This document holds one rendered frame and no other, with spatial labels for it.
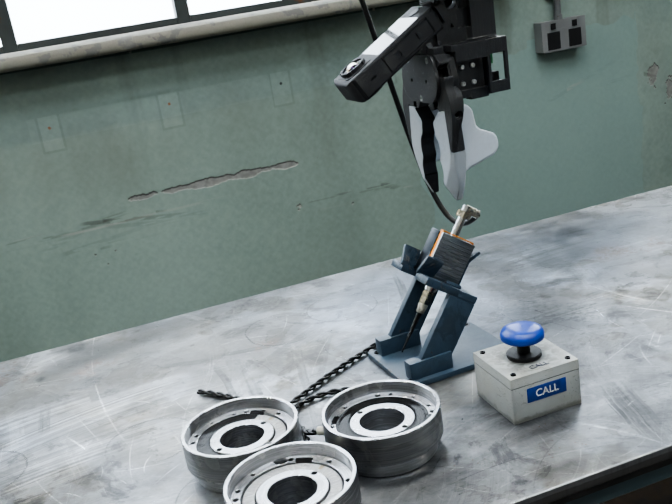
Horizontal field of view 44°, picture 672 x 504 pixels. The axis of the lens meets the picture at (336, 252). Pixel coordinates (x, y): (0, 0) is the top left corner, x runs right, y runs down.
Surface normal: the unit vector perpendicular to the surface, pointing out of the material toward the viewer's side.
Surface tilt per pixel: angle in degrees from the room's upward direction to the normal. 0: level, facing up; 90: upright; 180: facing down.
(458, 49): 90
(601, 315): 0
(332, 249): 90
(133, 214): 90
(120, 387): 0
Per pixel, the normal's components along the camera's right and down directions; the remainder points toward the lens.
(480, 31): 0.38, 0.23
